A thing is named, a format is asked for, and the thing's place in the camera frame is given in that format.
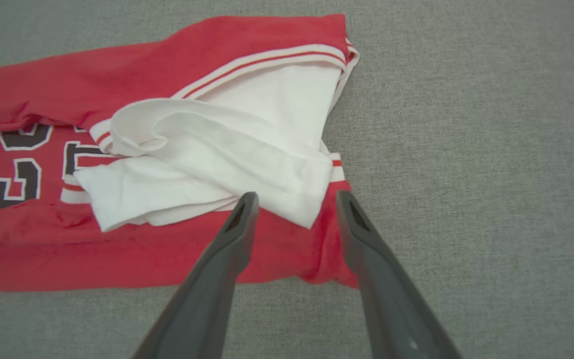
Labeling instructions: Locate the red white jersey shirt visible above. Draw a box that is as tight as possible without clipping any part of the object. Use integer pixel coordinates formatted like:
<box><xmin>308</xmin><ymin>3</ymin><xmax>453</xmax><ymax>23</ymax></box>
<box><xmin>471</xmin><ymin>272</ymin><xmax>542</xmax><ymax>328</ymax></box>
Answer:
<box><xmin>0</xmin><ymin>13</ymin><xmax>360</xmax><ymax>292</ymax></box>

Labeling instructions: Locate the grey fabric sofa cushion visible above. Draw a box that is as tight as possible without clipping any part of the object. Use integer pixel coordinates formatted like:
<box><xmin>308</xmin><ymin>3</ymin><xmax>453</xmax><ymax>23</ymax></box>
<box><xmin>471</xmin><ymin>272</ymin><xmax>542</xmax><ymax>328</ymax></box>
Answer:
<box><xmin>0</xmin><ymin>0</ymin><xmax>574</xmax><ymax>359</ymax></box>

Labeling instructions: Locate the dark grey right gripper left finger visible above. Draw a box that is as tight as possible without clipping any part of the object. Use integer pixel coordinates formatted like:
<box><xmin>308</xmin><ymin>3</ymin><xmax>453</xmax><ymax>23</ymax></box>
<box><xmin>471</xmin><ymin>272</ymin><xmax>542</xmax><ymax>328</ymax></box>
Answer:
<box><xmin>132</xmin><ymin>191</ymin><xmax>260</xmax><ymax>359</ymax></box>

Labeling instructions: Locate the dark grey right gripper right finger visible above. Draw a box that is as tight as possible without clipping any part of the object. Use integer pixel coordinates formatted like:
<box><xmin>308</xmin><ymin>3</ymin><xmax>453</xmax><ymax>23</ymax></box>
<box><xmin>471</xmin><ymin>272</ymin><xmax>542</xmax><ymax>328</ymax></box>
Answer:
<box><xmin>335</xmin><ymin>190</ymin><xmax>463</xmax><ymax>359</ymax></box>

